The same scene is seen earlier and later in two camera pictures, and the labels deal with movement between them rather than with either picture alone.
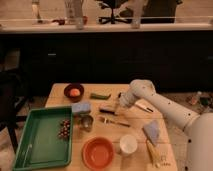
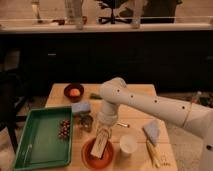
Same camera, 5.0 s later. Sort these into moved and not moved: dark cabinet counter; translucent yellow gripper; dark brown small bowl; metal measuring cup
Moved: translucent yellow gripper
Not moved: dark cabinet counter; dark brown small bowl; metal measuring cup
